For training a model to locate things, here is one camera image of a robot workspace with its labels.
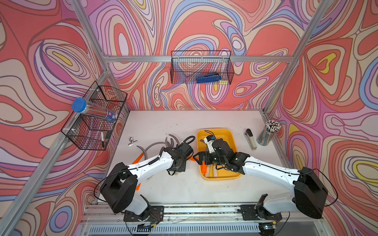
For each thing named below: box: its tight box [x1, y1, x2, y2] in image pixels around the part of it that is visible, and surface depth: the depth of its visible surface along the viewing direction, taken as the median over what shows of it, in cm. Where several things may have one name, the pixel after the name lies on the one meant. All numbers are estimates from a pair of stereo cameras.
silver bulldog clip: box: [127, 136, 138, 147], surface depth 103 cm
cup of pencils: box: [256, 119, 282, 147], surface depth 90 cm
